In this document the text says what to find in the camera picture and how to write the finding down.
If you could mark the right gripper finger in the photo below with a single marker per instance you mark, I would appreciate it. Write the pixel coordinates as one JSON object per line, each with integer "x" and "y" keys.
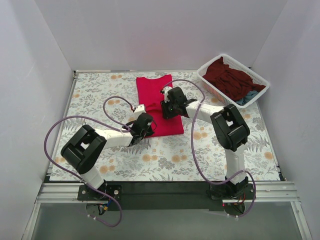
{"x": 170, "y": 114}
{"x": 165, "y": 106}

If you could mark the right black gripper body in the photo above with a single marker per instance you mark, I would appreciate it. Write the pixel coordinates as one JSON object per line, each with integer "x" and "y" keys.
{"x": 165, "y": 110}

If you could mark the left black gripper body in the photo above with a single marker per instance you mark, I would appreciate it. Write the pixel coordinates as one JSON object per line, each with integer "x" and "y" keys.
{"x": 150, "y": 127}

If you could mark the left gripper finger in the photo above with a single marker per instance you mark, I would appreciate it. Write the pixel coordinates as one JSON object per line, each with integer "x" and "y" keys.
{"x": 148, "y": 132}
{"x": 136, "y": 140}

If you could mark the bright red t shirt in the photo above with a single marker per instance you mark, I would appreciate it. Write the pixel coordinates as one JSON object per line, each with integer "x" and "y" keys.
{"x": 149, "y": 94}

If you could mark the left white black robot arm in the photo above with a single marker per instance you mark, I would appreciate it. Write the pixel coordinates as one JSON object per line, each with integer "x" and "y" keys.
{"x": 84, "y": 148}

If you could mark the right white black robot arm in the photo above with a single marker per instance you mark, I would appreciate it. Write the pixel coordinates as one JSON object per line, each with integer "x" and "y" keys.
{"x": 231, "y": 131}

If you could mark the dark maroon t shirt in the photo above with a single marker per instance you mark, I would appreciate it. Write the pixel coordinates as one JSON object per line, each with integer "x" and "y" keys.
{"x": 234, "y": 83}

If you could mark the white plastic laundry basket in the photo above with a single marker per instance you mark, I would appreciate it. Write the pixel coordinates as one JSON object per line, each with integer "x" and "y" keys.
{"x": 235, "y": 65}

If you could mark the blue grey cloth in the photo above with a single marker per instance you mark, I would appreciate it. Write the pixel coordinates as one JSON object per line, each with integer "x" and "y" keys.
{"x": 250, "y": 95}

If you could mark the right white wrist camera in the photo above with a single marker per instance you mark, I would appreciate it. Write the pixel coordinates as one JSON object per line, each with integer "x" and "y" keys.
{"x": 165, "y": 91}

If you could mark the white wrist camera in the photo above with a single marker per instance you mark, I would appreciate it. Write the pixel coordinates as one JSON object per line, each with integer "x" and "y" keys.
{"x": 139, "y": 109}
{"x": 165, "y": 91}

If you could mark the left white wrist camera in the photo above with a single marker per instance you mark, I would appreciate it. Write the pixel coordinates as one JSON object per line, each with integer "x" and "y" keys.
{"x": 139, "y": 109}

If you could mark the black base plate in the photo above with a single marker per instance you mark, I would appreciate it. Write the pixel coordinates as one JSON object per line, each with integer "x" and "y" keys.
{"x": 166, "y": 195}

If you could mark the aluminium frame rail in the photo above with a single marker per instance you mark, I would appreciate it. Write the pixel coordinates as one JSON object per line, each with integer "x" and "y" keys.
{"x": 276, "y": 215}

